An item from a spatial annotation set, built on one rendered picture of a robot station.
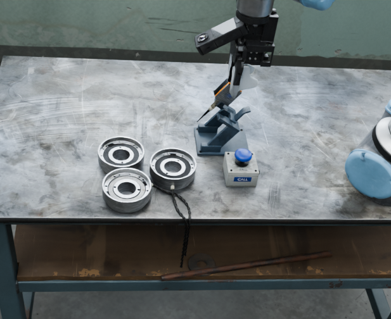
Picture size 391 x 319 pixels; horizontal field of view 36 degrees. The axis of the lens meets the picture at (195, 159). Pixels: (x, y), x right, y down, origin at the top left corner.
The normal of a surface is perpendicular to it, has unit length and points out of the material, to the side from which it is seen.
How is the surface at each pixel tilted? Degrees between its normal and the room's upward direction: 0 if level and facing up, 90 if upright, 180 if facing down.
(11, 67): 0
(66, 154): 0
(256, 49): 90
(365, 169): 97
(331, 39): 90
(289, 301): 0
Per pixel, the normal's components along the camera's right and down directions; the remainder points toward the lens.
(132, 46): 0.08, 0.68
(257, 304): 0.10, -0.73
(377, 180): -0.63, 0.57
